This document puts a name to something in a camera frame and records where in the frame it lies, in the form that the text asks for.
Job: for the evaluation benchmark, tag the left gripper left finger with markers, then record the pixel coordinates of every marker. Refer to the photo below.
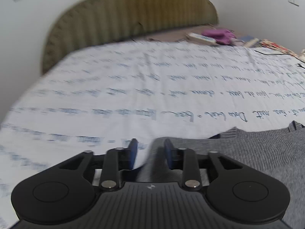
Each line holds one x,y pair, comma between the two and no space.
114,161

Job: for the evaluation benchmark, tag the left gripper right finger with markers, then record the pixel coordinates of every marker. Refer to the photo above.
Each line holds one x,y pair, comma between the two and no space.
183,159

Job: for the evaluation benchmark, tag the navy and grey sweater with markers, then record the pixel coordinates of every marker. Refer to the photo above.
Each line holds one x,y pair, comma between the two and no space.
277,153

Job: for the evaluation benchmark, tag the white quilt with blue script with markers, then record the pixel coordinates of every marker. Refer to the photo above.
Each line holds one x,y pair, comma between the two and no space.
101,97

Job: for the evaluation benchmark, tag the purple cloth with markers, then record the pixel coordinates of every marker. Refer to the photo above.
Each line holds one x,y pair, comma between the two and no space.
222,36

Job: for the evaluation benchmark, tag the red patterned cloth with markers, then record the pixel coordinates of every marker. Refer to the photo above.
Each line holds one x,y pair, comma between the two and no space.
277,47

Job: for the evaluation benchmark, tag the olive upholstered headboard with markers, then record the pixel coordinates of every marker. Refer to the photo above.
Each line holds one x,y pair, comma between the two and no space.
95,22

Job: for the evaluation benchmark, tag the white wall switch right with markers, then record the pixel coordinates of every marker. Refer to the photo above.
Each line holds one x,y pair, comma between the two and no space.
294,2

